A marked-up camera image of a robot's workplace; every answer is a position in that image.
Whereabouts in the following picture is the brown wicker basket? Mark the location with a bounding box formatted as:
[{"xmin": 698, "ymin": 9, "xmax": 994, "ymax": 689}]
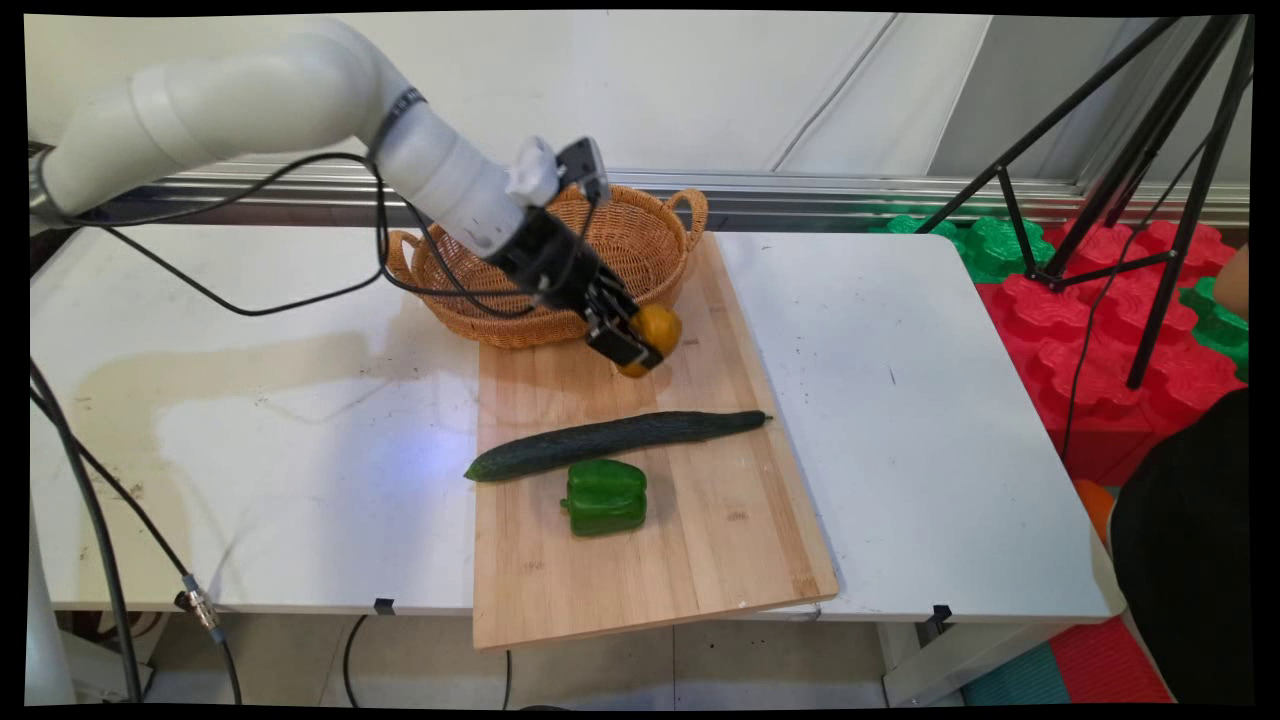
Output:
[{"xmin": 384, "ymin": 183, "xmax": 710, "ymax": 351}]

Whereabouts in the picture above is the thin black tripod cable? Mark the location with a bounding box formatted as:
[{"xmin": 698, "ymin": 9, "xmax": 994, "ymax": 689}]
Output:
[{"xmin": 1059, "ymin": 135, "xmax": 1213, "ymax": 463}]

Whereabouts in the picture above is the person's bare forearm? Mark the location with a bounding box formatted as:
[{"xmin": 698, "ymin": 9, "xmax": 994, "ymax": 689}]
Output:
[{"xmin": 1214, "ymin": 244, "xmax": 1252, "ymax": 322}]

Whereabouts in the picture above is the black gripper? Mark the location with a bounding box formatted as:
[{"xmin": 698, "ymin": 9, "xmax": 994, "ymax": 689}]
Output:
[{"xmin": 486, "ymin": 206, "xmax": 666, "ymax": 374}]

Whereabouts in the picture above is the person in black clothing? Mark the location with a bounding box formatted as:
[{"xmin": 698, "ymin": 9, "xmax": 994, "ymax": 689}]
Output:
[{"xmin": 1088, "ymin": 385, "xmax": 1254, "ymax": 707}]

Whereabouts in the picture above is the green bell pepper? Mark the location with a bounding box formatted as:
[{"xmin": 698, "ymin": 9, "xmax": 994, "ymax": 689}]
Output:
[{"xmin": 559, "ymin": 458, "xmax": 650, "ymax": 539}]

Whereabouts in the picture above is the black tripod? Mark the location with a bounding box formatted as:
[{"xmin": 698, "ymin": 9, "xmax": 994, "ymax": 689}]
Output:
[{"xmin": 914, "ymin": 15, "xmax": 1255, "ymax": 392}]

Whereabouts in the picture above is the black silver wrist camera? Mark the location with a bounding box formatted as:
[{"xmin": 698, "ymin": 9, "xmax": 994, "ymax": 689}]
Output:
[{"xmin": 556, "ymin": 136, "xmax": 612, "ymax": 207}]

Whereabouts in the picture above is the aluminium wall rail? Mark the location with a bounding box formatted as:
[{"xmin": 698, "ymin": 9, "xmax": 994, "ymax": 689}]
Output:
[{"xmin": 100, "ymin": 162, "xmax": 1252, "ymax": 229}]

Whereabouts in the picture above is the thick black cable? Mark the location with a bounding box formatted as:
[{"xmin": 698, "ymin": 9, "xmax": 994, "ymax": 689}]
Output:
[{"xmin": 29, "ymin": 360, "xmax": 144, "ymax": 704}]

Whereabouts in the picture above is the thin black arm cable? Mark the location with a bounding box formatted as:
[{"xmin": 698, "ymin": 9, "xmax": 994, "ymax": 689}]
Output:
[{"xmin": 29, "ymin": 150, "xmax": 613, "ymax": 323}]

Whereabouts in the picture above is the white table leg frame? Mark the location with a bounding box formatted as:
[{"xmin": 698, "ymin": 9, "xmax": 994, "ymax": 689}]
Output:
[{"xmin": 878, "ymin": 620, "xmax": 1063, "ymax": 708}]

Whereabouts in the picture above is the black cable under table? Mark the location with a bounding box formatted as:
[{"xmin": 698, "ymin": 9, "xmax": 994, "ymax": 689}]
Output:
[{"xmin": 342, "ymin": 614, "xmax": 372, "ymax": 710}]

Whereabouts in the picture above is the red floor mat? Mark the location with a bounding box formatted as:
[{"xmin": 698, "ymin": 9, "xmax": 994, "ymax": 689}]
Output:
[{"xmin": 1048, "ymin": 614, "xmax": 1173, "ymax": 706}]

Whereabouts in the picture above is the black cable with metal connector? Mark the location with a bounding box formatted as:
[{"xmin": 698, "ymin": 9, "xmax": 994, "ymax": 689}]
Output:
[{"xmin": 29, "ymin": 390, "xmax": 244, "ymax": 707}]

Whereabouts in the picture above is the wooden cutting board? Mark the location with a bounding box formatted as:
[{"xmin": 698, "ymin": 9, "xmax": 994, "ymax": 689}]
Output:
[{"xmin": 471, "ymin": 231, "xmax": 840, "ymax": 654}]

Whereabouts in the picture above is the dark green cucumber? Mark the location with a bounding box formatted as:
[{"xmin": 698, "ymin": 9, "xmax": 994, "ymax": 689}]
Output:
[{"xmin": 463, "ymin": 409, "xmax": 774, "ymax": 485}]

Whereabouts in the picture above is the teal floor mat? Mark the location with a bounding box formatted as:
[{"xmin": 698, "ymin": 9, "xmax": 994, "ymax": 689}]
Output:
[{"xmin": 960, "ymin": 640, "xmax": 1073, "ymax": 707}]

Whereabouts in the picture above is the black velcro strap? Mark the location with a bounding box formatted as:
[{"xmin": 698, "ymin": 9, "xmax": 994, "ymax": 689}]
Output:
[{"xmin": 368, "ymin": 87, "xmax": 429, "ymax": 158}]

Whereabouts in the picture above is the white vented camera mount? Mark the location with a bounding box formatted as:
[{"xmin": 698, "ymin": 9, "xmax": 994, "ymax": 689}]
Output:
[{"xmin": 506, "ymin": 136, "xmax": 560, "ymax": 209}]

